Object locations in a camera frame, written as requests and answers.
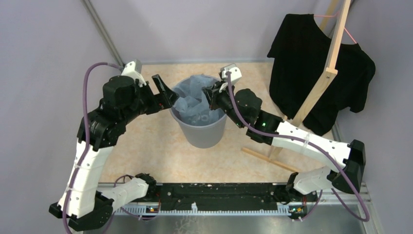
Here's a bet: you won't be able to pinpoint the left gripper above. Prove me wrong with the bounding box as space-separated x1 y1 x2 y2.
121 74 179 124

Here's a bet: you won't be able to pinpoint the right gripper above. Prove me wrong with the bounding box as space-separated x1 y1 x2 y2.
202 80 246 129

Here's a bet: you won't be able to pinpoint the light blue plastic trash bag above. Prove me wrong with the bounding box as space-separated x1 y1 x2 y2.
173 74 224 126

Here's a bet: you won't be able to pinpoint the grey plastic trash bin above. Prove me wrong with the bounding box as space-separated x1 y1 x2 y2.
170 107 226 149

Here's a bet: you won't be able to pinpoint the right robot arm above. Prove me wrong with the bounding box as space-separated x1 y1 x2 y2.
202 81 366 201

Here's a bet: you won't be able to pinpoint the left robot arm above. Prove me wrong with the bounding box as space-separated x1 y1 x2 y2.
49 75 179 233

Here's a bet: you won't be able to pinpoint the black t-shirt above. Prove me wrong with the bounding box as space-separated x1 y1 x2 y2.
267 14 376 136

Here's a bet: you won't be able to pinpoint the wooden clothes stand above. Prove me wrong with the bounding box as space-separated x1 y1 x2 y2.
241 0 351 173

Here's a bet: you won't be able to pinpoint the pink clothes hanger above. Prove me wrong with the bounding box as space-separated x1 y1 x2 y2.
314 11 357 44

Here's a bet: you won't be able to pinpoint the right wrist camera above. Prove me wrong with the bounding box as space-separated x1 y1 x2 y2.
220 63 242 85

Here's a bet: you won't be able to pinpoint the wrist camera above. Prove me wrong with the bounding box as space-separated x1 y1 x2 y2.
121 59 147 87
220 63 242 85

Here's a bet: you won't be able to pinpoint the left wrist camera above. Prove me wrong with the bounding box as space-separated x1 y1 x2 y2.
121 59 147 87

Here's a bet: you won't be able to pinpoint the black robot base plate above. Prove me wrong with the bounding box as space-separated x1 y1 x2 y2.
125 182 319 212

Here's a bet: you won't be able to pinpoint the grey slotted cable duct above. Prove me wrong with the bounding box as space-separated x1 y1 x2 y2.
114 204 291 216

